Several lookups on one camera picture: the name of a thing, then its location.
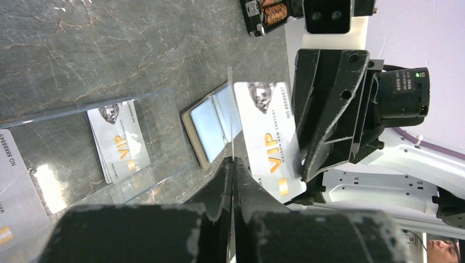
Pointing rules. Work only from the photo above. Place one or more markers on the clear acrylic card box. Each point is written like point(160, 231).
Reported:
point(71, 134)
point(45, 166)

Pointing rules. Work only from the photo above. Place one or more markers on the black poker chip case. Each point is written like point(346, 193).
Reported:
point(253, 16)

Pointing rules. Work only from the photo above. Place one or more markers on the person in background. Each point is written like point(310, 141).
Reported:
point(444, 251)

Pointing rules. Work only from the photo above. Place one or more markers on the poker chips in case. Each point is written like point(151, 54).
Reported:
point(274, 11)

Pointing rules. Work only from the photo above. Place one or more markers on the silver vip card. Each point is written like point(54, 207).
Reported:
point(270, 137)
point(120, 144)
point(22, 213)

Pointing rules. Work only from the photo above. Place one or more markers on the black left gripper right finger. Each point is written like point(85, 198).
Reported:
point(268, 231)

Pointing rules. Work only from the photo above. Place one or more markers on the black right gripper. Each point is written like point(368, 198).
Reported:
point(328, 98)

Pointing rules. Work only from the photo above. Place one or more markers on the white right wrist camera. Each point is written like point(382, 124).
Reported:
point(334, 38)

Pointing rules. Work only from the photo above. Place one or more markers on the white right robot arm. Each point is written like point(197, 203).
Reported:
point(408, 172)

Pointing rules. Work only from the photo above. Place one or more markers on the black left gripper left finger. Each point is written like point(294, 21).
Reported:
point(195, 231)

